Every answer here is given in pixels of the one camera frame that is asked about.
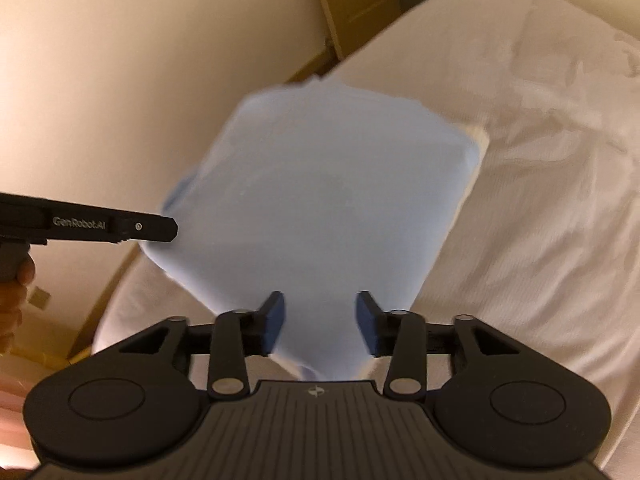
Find light blue sweatshirt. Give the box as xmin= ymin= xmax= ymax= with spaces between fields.
xmin=143 ymin=80 xmax=485 ymax=380

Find grey bed cover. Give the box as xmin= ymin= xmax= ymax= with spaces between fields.
xmin=92 ymin=0 xmax=640 ymax=466

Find cream folded cloth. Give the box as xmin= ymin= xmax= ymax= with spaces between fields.
xmin=456 ymin=122 xmax=490 ymax=156

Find person's left hand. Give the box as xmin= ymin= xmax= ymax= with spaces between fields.
xmin=0 ymin=256 xmax=36 ymax=353

